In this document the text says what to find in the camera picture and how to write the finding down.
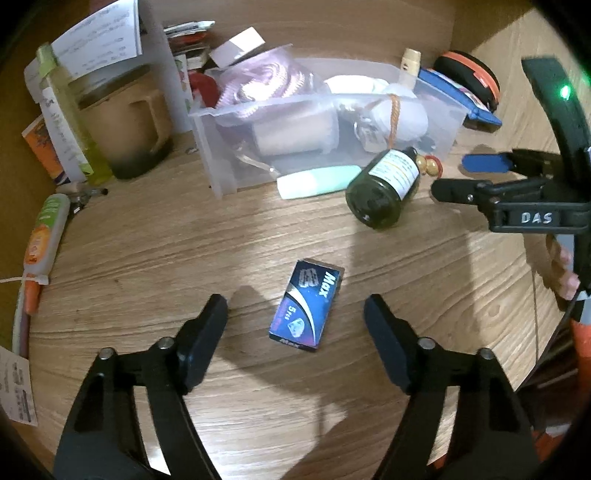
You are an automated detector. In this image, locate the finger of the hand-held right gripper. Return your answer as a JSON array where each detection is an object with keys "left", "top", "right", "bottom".
[
  {"left": 431, "top": 178, "right": 498, "bottom": 209},
  {"left": 462, "top": 148, "right": 561, "bottom": 178}
]

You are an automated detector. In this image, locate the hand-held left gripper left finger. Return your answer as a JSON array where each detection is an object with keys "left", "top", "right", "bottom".
[{"left": 54, "top": 293, "right": 230, "bottom": 480}]

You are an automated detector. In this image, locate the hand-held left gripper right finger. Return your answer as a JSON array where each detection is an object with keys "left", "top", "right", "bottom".
[{"left": 363, "top": 294, "right": 543, "bottom": 480}]

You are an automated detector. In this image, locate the dark green glass bottle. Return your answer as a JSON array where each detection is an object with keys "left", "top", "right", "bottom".
[{"left": 345, "top": 147, "right": 422, "bottom": 230}]

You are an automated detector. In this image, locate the white cloth pouch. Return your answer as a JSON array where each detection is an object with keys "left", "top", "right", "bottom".
[{"left": 353, "top": 82, "right": 430, "bottom": 153}]

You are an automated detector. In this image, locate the small blue printed box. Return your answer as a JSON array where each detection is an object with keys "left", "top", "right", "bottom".
[{"left": 269, "top": 259, "right": 346, "bottom": 352}]

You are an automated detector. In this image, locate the white round container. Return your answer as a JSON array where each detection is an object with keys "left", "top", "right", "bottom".
[{"left": 323, "top": 75, "right": 386, "bottom": 95}]

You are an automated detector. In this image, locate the clear plastic storage box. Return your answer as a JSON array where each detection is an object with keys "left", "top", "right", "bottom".
[{"left": 187, "top": 44, "right": 467, "bottom": 200}]

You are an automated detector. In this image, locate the wooden desktop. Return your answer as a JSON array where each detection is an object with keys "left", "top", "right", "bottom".
[{"left": 28, "top": 28, "right": 568, "bottom": 480}]

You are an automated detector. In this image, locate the person's right hand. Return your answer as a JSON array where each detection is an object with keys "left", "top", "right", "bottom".
[{"left": 545, "top": 233, "right": 581, "bottom": 302}]

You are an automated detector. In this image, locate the small gold bead charm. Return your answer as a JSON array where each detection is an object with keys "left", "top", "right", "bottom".
[{"left": 416, "top": 154, "right": 443, "bottom": 178}]

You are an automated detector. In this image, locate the blue bin lid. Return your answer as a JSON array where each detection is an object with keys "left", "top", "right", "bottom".
[{"left": 418, "top": 68, "right": 503, "bottom": 132}]

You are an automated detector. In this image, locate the black case with orange zip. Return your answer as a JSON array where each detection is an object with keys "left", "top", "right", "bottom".
[{"left": 434, "top": 50, "right": 502, "bottom": 114}]

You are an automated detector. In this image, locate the cream tube bottle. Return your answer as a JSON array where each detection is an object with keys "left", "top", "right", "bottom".
[{"left": 399, "top": 47, "right": 422, "bottom": 88}]

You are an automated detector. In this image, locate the mint green tube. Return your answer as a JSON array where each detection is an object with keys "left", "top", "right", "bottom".
[{"left": 276, "top": 165, "right": 363, "bottom": 200}]

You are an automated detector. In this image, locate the orange cloth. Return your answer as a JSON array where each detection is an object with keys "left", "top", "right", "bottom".
[{"left": 570, "top": 316, "right": 591, "bottom": 374}]

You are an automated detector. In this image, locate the orange and white pen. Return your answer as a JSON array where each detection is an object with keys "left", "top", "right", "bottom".
[{"left": 11, "top": 274, "right": 47, "bottom": 363}]

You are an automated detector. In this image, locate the paper receipt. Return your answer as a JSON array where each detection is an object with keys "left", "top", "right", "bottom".
[{"left": 0, "top": 346, "right": 38, "bottom": 425}]

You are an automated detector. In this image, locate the small metal clip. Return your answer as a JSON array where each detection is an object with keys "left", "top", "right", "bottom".
[{"left": 55, "top": 182, "right": 109, "bottom": 215}]

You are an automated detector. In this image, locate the white green orange tube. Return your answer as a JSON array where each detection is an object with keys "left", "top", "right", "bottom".
[{"left": 23, "top": 193, "right": 72, "bottom": 287}]

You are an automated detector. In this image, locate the brown mug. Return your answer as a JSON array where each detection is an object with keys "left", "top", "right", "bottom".
[{"left": 76, "top": 65, "right": 175, "bottom": 181}]

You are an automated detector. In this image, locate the orange packet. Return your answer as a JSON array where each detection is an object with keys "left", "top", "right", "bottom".
[{"left": 21, "top": 115, "right": 70, "bottom": 183}]

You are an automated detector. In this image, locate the red round lid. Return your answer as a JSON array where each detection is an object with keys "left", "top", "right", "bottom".
[{"left": 187, "top": 71, "right": 220, "bottom": 104}]

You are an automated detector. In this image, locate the yellow-green bottle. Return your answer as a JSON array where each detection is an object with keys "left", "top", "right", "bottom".
[{"left": 36, "top": 42, "right": 114, "bottom": 185}]

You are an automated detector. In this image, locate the small white box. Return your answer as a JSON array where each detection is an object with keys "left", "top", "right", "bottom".
[{"left": 209, "top": 26, "right": 266, "bottom": 68}]

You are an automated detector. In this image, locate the clear acrylic file holder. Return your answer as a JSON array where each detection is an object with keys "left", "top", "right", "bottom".
[{"left": 139, "top": 0, "right": 195, "bottom": 139}]

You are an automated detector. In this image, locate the stack of booklets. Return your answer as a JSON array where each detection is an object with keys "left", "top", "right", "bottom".
[{"left": 164, "top": 21, "right": 218, "bottom": 75}]

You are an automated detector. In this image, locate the white paper note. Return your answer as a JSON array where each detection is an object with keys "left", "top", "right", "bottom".
[{"left": 51, "top": 0, "right": 144, "bottom": 75}]

